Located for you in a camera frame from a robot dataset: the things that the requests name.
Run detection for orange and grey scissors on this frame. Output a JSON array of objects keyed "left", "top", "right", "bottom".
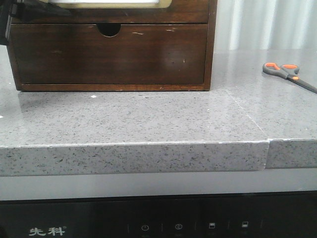
[{"left": 263, "top": 62, "right": 317, "bottom": 94}]

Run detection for dark wooden drawer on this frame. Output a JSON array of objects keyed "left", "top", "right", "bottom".
[
  {"left": 10, "top": 24, "right": 207, "bottom": 84},
  {"left": 29, "top": 0, "right": 210, "bottom": 24}
]

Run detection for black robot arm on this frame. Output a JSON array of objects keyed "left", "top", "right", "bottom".
[{"left": 0, "top": 0, "right": 71, "bottom": 46}]

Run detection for dark wooden drawer cabinet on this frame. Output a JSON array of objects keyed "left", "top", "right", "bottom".
[{"left": 6, "top": 0, "right": 217, "bottom": 91}]

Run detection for white pleated curtain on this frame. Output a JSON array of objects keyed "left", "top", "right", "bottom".
[{"left": 214, "top": 0, "right": 317, "bottom": 51}]

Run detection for black appliance control panel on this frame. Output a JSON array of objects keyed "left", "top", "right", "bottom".
[{"left": 0, "top": 191, "right": 317, "bottom": 238}]

